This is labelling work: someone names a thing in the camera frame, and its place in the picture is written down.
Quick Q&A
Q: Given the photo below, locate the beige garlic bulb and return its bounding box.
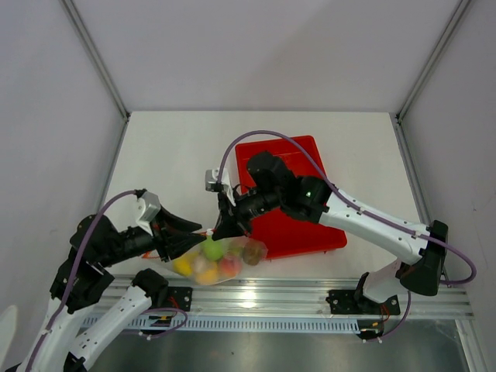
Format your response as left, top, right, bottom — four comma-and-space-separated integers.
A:
191, 255, 212, 274

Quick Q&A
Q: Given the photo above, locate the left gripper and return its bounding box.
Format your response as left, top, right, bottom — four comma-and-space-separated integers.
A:
99, 205, 208, 267

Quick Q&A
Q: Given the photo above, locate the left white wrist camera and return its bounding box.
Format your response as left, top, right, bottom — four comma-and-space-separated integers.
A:
133, 190, 161, 236

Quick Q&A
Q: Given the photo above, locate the yellow bumpy gourd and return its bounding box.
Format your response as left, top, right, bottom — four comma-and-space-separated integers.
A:
172, 255, 193, 277

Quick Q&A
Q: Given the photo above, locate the pink peach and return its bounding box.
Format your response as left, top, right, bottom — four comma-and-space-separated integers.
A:
219, 255, 243, 277

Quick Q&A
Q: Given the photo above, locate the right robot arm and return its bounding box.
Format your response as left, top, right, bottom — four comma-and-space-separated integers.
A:
205, 151, 447, 313

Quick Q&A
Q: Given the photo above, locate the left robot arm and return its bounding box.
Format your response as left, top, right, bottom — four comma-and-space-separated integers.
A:
9, 208, 206, 371

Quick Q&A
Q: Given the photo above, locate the red plastic tray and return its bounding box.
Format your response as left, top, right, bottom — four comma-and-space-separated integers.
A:
235, 139, 347, 260

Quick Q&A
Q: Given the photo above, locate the clear zip top bag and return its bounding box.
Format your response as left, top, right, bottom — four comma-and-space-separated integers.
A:
141, 229, 269, 287

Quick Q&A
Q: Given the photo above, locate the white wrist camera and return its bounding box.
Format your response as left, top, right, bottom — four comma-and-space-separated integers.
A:
205, 168, 236, 206
133, 190, 161, 236

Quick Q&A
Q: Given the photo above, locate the green apple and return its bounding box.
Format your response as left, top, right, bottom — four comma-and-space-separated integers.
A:
202, 239, 224, 261

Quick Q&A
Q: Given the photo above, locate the aluminium frame post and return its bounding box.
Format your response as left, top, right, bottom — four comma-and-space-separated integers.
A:
59, 0, 130, 121
395, 0, 474, 125

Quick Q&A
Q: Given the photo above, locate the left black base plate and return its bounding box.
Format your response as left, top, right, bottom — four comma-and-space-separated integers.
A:
166, 287, 193, 312

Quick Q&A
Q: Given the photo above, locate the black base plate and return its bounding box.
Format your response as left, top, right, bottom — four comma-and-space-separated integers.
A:
326, 289, 401, 315
166, 287, 193, 312

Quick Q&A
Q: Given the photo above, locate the slotted cable duct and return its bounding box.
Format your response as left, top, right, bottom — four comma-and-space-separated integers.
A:
67, 314, 361, 334

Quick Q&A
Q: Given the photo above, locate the left aluminium frame post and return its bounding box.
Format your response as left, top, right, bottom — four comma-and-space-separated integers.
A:
59, 0, 130, 121

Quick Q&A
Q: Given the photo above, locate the orange fruit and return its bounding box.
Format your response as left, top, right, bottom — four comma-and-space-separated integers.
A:
195, 269, 219, 285

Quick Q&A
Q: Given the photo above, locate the right aluminium frame post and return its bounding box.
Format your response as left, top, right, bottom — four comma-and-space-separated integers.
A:
395, 0, 474, 125

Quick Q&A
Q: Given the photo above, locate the brown kiwi fruit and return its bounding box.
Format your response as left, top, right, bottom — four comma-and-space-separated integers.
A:
242, 244, 267, 266

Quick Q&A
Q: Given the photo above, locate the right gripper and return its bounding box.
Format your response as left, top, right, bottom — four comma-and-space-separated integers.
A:
212, 188, 283, 242

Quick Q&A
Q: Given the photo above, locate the aluminium mounting rail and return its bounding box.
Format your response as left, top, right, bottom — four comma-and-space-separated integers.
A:
167, 277, 474, 320

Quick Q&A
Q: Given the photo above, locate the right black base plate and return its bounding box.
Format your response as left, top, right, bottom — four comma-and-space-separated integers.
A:
326, 289, 401, 315

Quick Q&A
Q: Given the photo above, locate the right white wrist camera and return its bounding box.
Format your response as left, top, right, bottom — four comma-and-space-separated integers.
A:
205, 168, 236, 206

